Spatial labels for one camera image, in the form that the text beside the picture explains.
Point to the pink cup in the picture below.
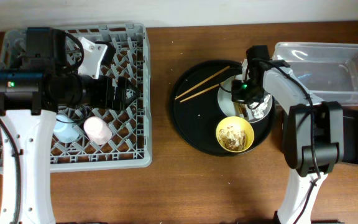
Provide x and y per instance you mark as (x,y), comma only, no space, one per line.
(97,130)

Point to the blue cup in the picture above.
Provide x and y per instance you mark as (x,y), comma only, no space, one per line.
(64,129)

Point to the grey round plate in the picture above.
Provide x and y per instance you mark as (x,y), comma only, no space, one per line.
(227,105)

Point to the yellow bowl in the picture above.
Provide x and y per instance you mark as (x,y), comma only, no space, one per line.
(240,123)

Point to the food scraps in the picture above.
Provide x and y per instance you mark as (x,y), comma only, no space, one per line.
(232,138)

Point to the white tissue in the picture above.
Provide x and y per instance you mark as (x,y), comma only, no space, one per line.
(260,110)

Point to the gold foil wrapper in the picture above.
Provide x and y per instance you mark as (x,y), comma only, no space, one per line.
(243,111)

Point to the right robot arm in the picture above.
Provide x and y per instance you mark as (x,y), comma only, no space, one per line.
(313,139)

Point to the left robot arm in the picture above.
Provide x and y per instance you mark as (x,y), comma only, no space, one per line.
(31,91)

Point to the grey plastic dishwasher rack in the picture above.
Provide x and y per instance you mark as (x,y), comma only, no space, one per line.
(130,145)

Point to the round black tray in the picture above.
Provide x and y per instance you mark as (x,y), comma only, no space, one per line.
(196,120)

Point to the clear plastic bin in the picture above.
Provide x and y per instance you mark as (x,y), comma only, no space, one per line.
(329,70)

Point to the black rectangular tray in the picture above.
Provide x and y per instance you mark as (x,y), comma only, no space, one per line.
(350,136)

